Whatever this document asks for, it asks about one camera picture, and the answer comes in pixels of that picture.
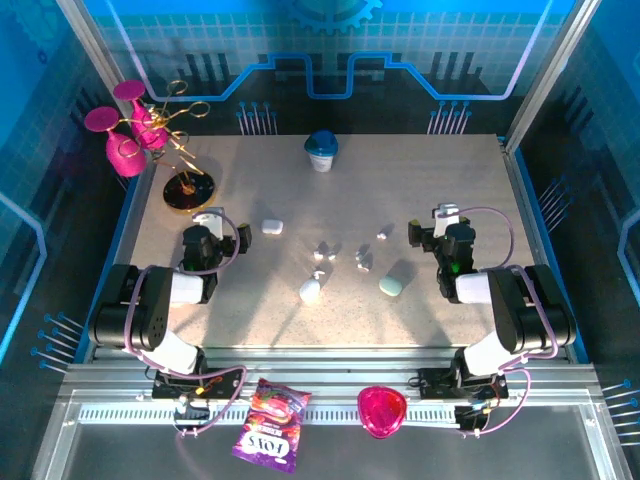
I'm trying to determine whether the translucent heart-shaped plastic bowl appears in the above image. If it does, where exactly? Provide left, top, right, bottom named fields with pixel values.
left=356, top=385, right=407, bottom=440

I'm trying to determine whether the white oval earbud case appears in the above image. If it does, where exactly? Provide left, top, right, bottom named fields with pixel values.
left=298, top=278, right=322, bottom=305

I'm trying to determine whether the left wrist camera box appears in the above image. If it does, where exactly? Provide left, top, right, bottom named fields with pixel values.
left=198, top=206, right=227, bottom=242

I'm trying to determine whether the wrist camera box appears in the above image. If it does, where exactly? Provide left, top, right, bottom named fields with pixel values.
left=198, top=206, right=227, bottom=242
left=432, top=201, right=461, bottom=239

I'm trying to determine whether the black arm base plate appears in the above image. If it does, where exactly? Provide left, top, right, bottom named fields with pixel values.
left=151, top=368, right=242, bottom=401
left=417, top=367, right=510, bottom=401

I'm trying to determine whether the mint green earbud case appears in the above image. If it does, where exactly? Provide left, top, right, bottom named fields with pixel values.
left=378, top=275, right=405, bottom=299

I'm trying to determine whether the aluminium frame rail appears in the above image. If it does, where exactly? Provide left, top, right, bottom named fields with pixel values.
left=62, top=347, right=601, bottom=406

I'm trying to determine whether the aluminium frame post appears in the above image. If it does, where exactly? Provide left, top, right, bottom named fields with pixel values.
left=53, top=0, right=151, bottom=139
left=501, top=0, right=602, bottom=154

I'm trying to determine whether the purple candy bag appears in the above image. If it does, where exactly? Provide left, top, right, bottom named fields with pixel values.
left=231, top=378, right=312, bottom=474

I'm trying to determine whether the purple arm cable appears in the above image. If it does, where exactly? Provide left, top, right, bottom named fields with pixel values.
left=455, top=206, right=560, bottom=437
left=122, top=210, right=249, bottom=439

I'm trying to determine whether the small black controller box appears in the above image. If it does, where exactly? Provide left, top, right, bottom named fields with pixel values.
left=173, top=402, right=211, bottom=426
left=454, top=403, right=489, bottom=432

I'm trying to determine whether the gold wire glass rack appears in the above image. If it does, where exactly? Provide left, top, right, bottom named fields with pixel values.
left=119, top=79, right=217, bottom=215

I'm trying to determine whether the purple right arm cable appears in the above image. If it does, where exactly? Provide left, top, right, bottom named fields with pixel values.
left=455, top=206, right=560, bottom=437

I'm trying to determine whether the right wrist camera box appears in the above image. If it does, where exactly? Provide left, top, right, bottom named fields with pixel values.
left=432, top=201, right=461, bottom=239

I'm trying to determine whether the pink wine glass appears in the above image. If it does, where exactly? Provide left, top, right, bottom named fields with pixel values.
left=112, top=79, right=169, bottom=151
left=83, top=106, right=147, bottom=178

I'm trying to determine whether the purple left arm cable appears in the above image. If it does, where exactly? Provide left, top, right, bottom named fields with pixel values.
left=122, top=210, right=249, bottom=439

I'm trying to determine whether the white cup with blue lid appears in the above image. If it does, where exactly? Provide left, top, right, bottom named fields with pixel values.
left=303, top=129, right=340, bottom=174

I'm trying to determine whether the white slotted cable duct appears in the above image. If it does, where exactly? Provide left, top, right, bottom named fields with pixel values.
left=78, top=407, right=461, bottom=426

